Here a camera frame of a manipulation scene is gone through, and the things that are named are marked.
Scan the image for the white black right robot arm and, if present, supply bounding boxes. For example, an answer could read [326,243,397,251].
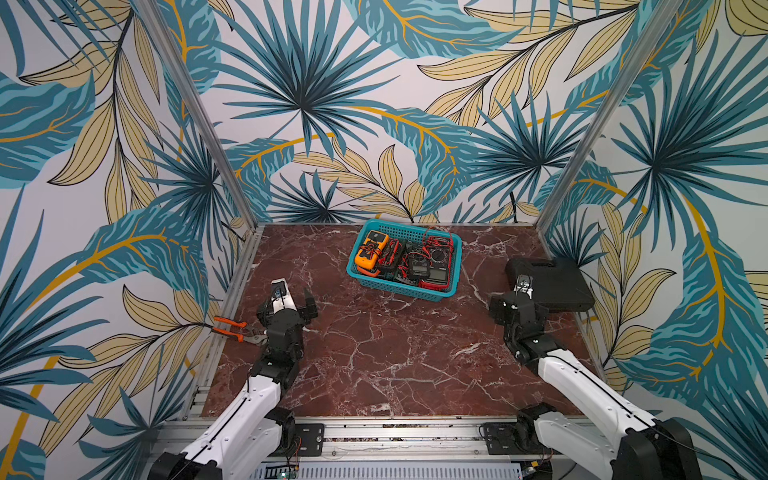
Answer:
[489,291,702,479]

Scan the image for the left corner metal post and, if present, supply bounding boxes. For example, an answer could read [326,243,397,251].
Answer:
[134,0,258,231]

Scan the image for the corner metal post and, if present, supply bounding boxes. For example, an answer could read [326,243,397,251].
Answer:
[535,0,683,234]
[134,0,258,231]

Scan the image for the green black multimeter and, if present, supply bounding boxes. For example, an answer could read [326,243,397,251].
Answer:
[398,248,430,286]

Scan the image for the yellow multimeter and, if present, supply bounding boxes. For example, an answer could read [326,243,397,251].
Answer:
[354,230,390,277]

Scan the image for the red black large multimeter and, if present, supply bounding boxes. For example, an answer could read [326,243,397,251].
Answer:
[421,235,454,291]

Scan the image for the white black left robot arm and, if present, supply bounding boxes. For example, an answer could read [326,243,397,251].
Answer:
[148,278,318,479]

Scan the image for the right corner metal post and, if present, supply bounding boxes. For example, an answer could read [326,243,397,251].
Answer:
[535,0,683,234]

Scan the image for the teal plastic basket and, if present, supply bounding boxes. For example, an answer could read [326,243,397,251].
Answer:
[347,220,462,302]

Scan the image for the small black red tester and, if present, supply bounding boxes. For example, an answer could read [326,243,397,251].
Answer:
[377,239,406,280]

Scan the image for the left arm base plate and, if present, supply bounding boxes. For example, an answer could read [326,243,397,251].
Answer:
[281,423,325,458]

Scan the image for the aluminium front rail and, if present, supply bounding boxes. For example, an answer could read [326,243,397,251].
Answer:
[147,416,594,479]

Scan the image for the orange handled pliers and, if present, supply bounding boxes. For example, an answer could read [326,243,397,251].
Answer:
[212,316,266,345]

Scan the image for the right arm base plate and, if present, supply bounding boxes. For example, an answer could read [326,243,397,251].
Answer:
[478,422,560,458]

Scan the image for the black plastic tool case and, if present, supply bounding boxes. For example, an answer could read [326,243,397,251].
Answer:
[505,257,595,313]

